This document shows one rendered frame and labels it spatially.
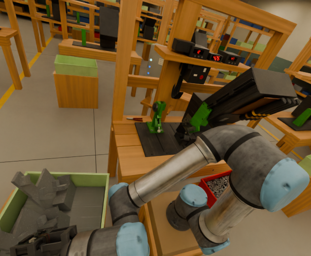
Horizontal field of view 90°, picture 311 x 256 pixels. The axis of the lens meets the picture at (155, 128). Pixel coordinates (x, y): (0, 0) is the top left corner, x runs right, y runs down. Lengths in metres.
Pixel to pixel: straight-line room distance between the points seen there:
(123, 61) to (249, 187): 1.08
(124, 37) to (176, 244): 1.22
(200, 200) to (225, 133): 0.39
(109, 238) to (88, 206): 0.63
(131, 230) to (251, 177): 0.29
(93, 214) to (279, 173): 0.85
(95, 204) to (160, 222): 0.37
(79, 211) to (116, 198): 0.50
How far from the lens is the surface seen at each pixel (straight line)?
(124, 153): 1.19
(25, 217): 0.86
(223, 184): 1.30
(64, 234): 0.44
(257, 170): 0.42
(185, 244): 0.93
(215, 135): 0.46
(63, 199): 0.96
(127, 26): 1.20
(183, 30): 1.33
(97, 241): 0.41
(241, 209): 0.53
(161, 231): 0.91
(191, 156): 0.46
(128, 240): 0.38
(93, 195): 1.04
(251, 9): 1.62
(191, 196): 0.76
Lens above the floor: 1.76
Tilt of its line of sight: 36 degrees down
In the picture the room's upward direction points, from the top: 16 degrees clockwise
